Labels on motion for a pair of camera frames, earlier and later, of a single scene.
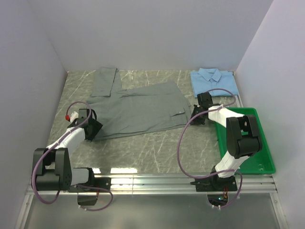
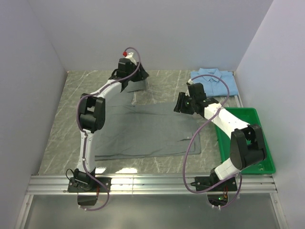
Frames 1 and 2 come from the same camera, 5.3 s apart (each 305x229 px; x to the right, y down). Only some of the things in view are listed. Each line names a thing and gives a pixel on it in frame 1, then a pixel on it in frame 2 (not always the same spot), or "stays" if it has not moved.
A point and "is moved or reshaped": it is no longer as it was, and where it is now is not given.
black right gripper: x=196 y=121 → x=180 y=106
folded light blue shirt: x=206 y=79 stays
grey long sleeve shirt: x=124 y=111 is moved or reshaped
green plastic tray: x=260 y=162 stays
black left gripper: x=96 y=127 → x=141 y=75
